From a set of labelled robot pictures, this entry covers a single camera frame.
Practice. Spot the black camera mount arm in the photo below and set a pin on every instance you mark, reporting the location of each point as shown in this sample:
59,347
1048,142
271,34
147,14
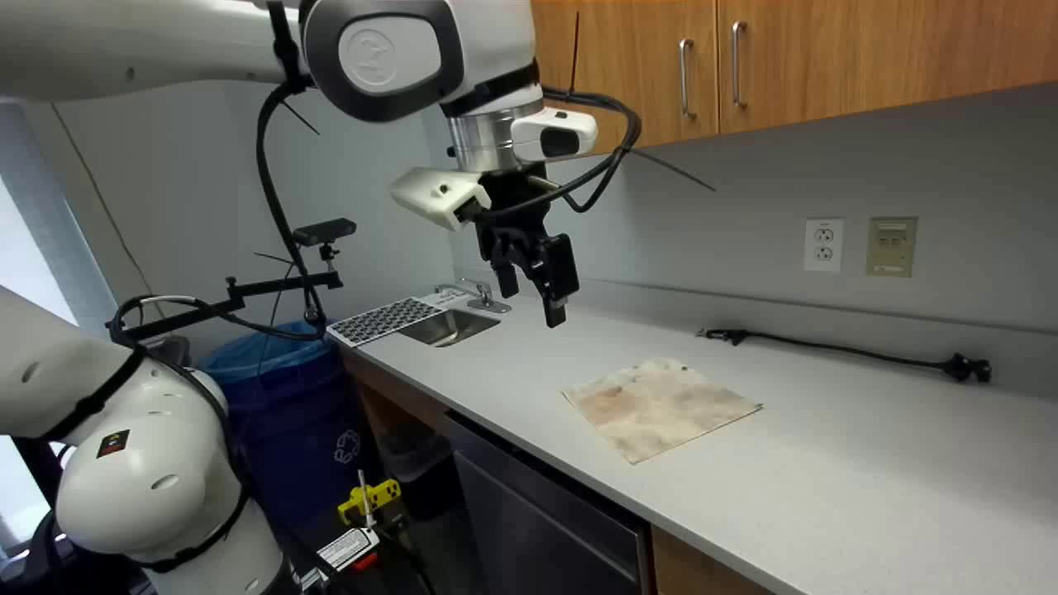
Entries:
281,284

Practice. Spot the chrome faucet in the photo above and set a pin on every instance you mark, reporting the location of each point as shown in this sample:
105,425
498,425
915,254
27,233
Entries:
475,294

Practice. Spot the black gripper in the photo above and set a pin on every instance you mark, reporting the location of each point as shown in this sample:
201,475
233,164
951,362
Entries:
518,210

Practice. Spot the blue recycling bin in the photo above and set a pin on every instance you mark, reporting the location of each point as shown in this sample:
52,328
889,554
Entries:
292,418

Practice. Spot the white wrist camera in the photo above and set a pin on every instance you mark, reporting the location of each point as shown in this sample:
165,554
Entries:
435,195

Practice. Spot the wooden sink cabinet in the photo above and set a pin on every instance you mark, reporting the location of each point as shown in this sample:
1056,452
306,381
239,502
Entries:
383,398

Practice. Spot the black exterior camera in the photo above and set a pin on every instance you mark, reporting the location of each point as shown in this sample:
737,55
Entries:
325,233

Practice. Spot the narrow wooden cabinet door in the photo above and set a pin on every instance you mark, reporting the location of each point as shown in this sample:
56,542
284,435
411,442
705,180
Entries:
630,67

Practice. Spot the white electrical outlet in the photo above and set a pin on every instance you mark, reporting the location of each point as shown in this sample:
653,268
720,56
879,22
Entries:
824,246

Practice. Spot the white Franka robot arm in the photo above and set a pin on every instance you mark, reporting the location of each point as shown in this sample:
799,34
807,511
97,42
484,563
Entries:
142,475

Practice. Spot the wooden base cabinet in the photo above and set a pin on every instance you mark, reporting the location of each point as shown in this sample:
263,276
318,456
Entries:
696,570

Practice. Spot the steel sink basin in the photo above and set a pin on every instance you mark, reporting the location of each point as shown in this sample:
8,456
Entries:
447,324

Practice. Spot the wide wooden cabinet door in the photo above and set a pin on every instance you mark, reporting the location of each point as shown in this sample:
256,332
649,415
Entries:
879,55

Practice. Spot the beige stained towel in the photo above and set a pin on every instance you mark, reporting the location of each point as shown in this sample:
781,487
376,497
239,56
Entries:
661,409

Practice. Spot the yellow clamp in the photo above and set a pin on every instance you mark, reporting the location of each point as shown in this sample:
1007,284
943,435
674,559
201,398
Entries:
368,500

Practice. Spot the white and red device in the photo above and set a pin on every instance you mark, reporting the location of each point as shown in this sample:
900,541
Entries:
349,548

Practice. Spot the dark steel dishwasher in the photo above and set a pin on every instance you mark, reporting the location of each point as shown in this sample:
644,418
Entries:
538,518

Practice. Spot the beige wall plate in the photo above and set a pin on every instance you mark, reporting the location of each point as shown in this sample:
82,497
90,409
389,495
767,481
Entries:
889,246

